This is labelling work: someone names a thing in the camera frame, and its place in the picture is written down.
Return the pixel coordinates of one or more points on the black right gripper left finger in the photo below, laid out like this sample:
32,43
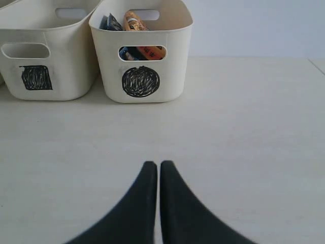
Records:
132,219

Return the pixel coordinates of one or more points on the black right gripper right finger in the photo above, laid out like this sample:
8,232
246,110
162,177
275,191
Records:
184,218

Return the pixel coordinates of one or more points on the right cream plastic bin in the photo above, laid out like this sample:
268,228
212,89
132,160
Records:
143,66

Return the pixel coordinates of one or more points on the blue black snack bag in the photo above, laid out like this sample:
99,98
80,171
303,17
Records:
110,23

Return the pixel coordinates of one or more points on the cream plastic bin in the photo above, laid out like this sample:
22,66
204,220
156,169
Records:
47,49
143,66

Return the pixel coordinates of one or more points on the orange black snack bag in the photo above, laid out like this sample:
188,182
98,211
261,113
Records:
132,22

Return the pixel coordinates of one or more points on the middle cream plastic bin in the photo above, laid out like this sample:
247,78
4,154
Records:
47,49

